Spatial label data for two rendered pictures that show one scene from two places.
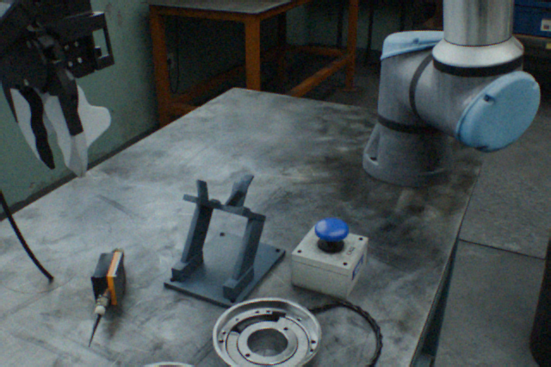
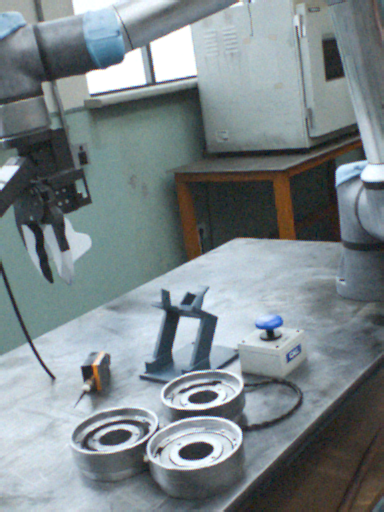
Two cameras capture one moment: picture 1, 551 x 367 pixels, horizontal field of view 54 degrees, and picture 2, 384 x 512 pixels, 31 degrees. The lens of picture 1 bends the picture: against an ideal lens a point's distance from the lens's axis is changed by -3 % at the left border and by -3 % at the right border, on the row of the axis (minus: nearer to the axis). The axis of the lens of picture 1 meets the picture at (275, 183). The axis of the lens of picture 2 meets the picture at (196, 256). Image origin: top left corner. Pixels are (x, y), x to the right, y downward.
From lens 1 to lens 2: 0.43 m
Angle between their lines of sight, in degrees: 18
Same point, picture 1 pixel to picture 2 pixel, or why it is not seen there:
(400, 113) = (355, 233)
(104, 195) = (104, 325)
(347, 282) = (280, 362)
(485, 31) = not seen: outside the picture
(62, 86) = (53, 217)
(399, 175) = (362, 291)
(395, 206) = (354, 316)
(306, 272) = (249, 358)
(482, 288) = not seen: outside the picture
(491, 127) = not seen: outside the picture
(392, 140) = (353, 260)
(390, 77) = (342, 203)
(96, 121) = (80, 243)
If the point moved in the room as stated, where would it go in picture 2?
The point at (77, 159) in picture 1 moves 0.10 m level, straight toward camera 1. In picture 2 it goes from (66, 270) to (66, 291)
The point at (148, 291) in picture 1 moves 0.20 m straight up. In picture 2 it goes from (126, 381) to (101, 251)
